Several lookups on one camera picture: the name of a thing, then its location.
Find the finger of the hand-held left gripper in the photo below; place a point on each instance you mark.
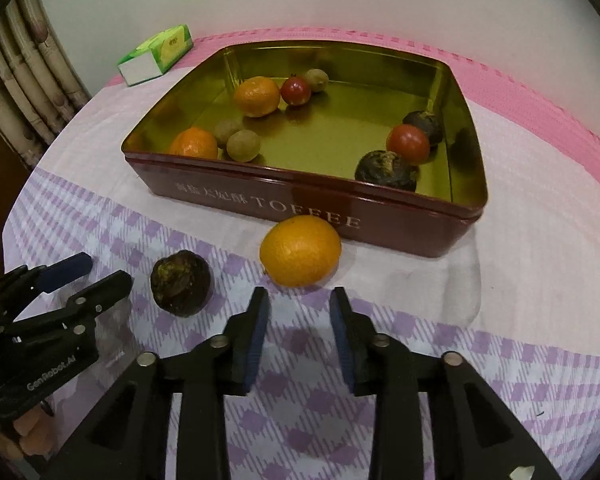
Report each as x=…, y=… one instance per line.
x=105, y=290
x=70, y=269

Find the small brown kiwi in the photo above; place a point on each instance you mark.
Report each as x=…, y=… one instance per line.
x=243, y=145
x=316, y=80
x=225, y=130

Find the person's left hand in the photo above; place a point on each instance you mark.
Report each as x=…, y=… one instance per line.
x=30, y=435

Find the beige patterned curtain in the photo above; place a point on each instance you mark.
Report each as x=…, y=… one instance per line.
x=20, y=70

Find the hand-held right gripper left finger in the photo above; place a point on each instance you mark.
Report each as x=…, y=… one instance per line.
x=257, y=340

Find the purple checked white tablecloth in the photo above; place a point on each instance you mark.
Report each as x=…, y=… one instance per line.
x=480, y=360

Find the orange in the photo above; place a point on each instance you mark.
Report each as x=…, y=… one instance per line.
x=194, y=144
x=300, y=250
x=257, y=96

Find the pink foam mat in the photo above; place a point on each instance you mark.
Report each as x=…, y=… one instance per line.
x=530, y=125

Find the red tin box gold inside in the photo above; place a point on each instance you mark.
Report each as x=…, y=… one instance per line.
x=330, y=130

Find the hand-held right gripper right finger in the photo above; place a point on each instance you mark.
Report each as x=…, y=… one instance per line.
x=342, y=340

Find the green tissue box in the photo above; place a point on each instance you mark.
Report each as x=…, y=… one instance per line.
x=150, y=60

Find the red tomato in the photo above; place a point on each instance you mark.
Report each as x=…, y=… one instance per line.
x=407, y=143
x=295, y=90

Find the dark mangosteen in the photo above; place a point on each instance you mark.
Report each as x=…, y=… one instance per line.
x=425, y=121
x=386, y=170
x=181, y=283

